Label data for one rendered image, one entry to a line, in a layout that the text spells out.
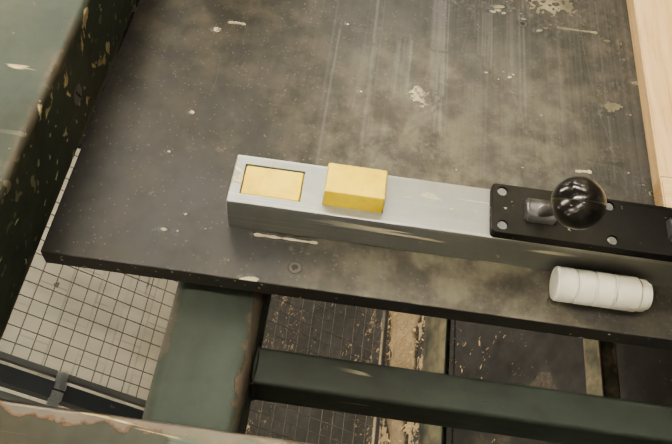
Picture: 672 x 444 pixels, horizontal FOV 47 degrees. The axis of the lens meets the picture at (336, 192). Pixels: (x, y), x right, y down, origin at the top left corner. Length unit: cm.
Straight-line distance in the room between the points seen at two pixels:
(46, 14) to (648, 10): 62
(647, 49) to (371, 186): 37
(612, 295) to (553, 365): 204
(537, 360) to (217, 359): 216
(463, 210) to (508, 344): 223
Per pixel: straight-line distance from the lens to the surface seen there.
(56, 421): 58
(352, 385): 68
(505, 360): 287
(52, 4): 74
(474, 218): 66
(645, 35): 91
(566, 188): 56
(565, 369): 267
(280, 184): 66
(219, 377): 66
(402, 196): 66
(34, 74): 68
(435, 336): 189
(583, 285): 67
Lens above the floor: 191
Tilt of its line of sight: 26 degrees down
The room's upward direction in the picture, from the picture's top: 62 degrees counter-clockwise
